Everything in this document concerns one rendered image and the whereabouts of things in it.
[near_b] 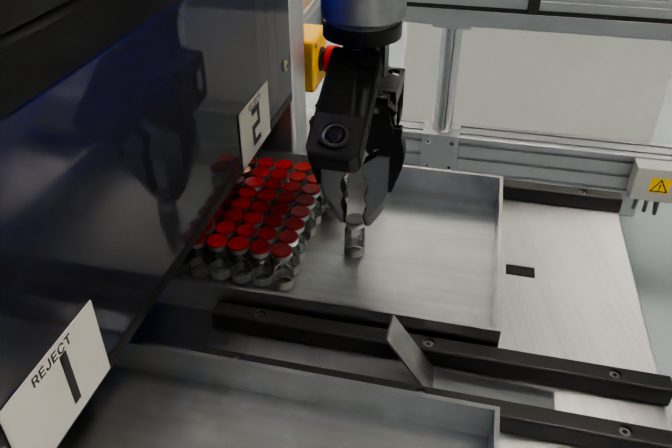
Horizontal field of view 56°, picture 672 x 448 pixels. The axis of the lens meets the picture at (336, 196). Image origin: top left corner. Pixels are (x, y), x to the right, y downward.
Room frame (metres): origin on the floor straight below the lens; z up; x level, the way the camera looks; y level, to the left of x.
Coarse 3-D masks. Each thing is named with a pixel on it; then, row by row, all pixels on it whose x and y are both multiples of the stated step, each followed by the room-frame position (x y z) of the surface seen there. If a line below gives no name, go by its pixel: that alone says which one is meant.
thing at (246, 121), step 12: (264, 84) 0.60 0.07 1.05; (264, 96) 0.60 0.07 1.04; (252, 108) 0.56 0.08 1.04; (264, 108) 0.60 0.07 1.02; (240, 120) 0.53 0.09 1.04; (252, 120) 0.56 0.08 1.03; (264, 120) 0.59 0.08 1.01; (240, 132) 0.53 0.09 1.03; (252, 132) 0.56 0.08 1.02; (264, 132) 0.59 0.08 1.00; (252, 144) 0.56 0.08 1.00; (252, 156) 0.55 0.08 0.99
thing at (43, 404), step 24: (72, 336) 0.26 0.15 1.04; (96, 336) 0.28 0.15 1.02; (48, 360) 0.24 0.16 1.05; (72, 360) 0.25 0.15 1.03; (96, 360) 0.27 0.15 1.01; (24, 384) 0.22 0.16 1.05; (48, 384) 0.23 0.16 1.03; (96, 384) 0.26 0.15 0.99; (24, 408) 0.21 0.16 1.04; (48, 408) 0.23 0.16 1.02; (72, 408) 0.24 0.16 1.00; (24, 432) 0.21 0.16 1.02; (48, 432) 0.22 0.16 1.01
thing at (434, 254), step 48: (432, 192) 0.65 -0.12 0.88; (480, 192) 0.64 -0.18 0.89; (336, 240) 0.56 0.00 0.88; (384, 240) 0.56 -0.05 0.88; (432, 240) 0.56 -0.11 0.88; (480, 240) 0.56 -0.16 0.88; (192, 288) 0.45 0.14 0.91; (240, 288) 0.44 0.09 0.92; (336, 288) 0.48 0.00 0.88; (384, 288) 0.48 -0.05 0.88; (432, 288) 0.48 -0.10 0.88; (480, 288) 0.48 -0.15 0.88; (432, 336) 0.40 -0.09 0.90; (480, 336) 0.39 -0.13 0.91
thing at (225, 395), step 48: (144, 384) 0.36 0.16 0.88; (192, 384) 0.36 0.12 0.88; (240, 384) 0.35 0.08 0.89; (288, 384) 0.34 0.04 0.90; (336, 384) 0.33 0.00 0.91; (96, 432) 0.31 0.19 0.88; (144, 432) 0.31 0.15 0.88; (192, 432) 0.31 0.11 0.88; (240, 432) 0.31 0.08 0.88; (288, 432) 0.31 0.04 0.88; (336, 432) 0.31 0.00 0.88; (384, 432) 0.31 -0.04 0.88; (432, 432) 0.31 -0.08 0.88; (480, 432) 0.31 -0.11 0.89
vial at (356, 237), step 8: (344, 232) 0.53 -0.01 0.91; (352, 232) 0.53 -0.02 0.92; (360, 232) 0.53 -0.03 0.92; (344, 240) 0.53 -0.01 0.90; (352, 240) 0.52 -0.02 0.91; (360, 240) 0.52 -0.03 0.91; (344, 248) 0.53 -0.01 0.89; (352, 248) 0.52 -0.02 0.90; (360, 248) 0.53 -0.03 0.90; (352, 256) 0.52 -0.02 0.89; (360, 256) 0.53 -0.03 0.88
